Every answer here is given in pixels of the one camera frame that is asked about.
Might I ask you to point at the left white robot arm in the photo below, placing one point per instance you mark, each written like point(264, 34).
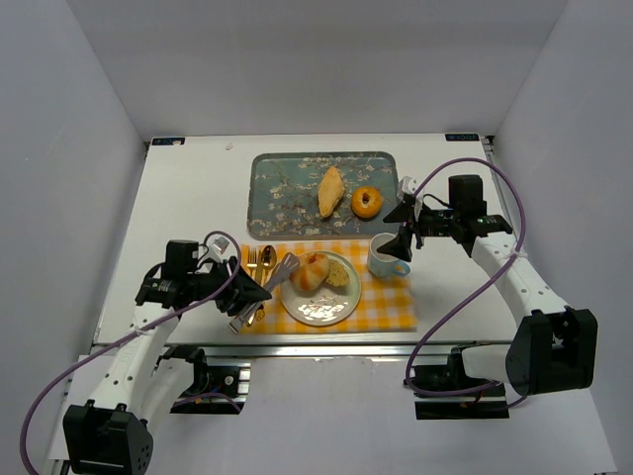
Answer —
point(112, 432)

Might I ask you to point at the blue corner label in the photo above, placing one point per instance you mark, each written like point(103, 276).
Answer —
point(462, 137)
point(167, 141)

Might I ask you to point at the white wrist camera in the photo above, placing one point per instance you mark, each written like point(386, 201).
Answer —
point(408, 186)
point(213, 249)

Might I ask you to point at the orange ring donut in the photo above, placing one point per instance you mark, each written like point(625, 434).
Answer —
point(366, 202)

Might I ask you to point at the gold spoon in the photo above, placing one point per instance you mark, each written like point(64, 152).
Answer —
point(268, 262)

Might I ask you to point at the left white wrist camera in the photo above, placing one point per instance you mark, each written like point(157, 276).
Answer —
point(213, 249)

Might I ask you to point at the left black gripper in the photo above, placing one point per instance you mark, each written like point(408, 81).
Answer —
point(227, 288)

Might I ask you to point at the white and green plate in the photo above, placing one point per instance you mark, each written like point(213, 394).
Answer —
point(326, 305)

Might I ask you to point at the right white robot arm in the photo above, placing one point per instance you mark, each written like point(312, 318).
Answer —
point(553, 349)

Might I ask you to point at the gold fork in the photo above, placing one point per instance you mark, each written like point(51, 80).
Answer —
point(252, 262)

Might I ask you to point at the long pale bread loaf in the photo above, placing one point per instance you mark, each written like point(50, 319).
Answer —
point(330, 191)

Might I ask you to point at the white and blue cup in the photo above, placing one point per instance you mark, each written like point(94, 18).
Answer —
point(382, 265)

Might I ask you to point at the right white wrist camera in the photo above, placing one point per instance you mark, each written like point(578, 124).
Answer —
point(408, 186)

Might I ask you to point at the yellow checkered placemat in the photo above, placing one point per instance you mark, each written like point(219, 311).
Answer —
point(386, 304)

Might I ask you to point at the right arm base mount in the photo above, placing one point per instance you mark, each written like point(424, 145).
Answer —
point(448, 394)

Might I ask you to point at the left blue corner label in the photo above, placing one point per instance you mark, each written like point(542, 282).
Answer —
point(167, 141)

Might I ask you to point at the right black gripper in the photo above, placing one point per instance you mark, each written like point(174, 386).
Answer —
point(414, 228)

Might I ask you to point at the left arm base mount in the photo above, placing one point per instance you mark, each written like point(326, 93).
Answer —
point(219, 387)

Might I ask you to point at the gold knife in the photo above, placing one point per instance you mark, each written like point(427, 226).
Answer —
point(258, 273)

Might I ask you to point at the aluminium front rail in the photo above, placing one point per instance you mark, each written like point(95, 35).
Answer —
point(393, 350)

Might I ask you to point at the brown seeded bread slice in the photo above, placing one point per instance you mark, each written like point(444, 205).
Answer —
point(337, 276)

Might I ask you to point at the right blue corner label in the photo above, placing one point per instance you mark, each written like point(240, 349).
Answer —
point(462, 137)

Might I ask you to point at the round twisted bread roll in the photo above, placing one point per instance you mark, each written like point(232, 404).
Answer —
point(313, 269)

